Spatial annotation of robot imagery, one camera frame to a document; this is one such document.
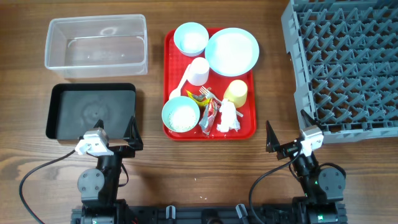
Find red serving tray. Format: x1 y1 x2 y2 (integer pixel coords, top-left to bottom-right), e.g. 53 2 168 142
162 27 257 142

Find light blue plate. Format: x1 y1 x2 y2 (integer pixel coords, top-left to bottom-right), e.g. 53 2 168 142
205 27 259 77

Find mint green bowl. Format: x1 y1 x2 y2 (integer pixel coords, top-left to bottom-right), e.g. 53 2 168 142
162 96 200 133

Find white plastic fork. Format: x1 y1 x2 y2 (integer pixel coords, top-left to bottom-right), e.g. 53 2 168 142
198 85 244 118

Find white napkin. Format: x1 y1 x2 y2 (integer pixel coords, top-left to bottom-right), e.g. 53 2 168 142
216 98 241 133

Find grey dishwasher rack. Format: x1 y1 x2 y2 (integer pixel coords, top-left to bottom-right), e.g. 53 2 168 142
281 1 397 143

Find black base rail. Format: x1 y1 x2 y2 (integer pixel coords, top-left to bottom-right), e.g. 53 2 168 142
70 203 348 224

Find white plastic cup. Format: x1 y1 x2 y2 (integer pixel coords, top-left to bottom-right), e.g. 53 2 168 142
188 57 210 86

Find yellow plastic cup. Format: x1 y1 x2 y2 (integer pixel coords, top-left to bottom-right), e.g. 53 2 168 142
223 80 248 108

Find clear plastic waste bin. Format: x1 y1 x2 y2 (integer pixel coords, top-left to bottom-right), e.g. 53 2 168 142
44 14 149 79

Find yellow snack wrapper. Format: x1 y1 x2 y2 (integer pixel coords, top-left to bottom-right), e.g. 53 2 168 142
186 90 210 107

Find light blue small bowl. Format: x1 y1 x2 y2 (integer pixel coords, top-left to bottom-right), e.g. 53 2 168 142
174 22 209 57

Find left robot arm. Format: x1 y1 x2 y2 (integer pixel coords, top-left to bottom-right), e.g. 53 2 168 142
71 116 143 224

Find white plastic spoon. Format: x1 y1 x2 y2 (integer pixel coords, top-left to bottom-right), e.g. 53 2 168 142
169 64 191 100

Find black food waste tray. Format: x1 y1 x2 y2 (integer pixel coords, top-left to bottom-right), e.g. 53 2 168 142
45 83 136 140

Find red silver snack wrapper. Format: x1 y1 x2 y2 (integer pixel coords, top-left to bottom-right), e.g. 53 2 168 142
199 98 219 136

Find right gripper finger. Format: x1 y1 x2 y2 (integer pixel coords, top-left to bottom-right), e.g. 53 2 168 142
300 110 317 128
266 121 280 153

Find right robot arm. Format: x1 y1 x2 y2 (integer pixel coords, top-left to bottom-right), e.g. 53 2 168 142
261 110 348 224

